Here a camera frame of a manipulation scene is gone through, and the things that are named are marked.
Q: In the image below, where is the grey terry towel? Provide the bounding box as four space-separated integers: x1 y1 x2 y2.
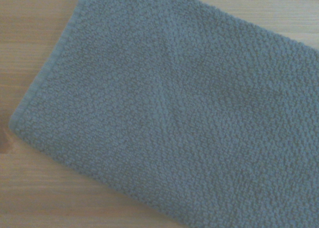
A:
8 0 319 228

